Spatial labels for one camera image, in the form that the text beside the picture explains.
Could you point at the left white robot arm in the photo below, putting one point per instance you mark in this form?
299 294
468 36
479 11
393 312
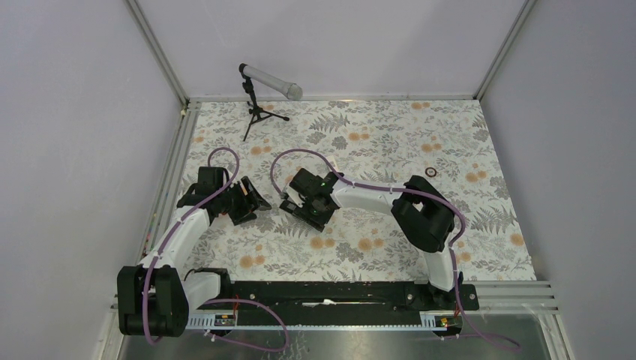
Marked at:
155 297

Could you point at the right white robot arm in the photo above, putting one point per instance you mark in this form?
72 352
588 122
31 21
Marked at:
419 209

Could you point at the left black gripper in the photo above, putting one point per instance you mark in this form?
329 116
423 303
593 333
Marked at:
244 213

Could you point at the grey microphone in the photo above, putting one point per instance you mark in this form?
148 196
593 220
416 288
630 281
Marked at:
289 90

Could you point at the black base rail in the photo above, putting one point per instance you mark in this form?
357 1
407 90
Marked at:
398 294

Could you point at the floral table mat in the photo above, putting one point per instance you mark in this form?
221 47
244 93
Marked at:
384 141

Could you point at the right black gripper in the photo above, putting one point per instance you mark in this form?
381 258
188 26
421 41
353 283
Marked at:
302 212

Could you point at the grey slotted cable duct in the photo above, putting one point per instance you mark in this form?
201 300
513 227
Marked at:
323 320

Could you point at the aluminium frame post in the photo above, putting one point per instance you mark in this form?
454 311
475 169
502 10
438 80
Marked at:
139 17

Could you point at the black tripod microphone stand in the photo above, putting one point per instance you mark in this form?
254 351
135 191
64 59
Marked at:
258 114

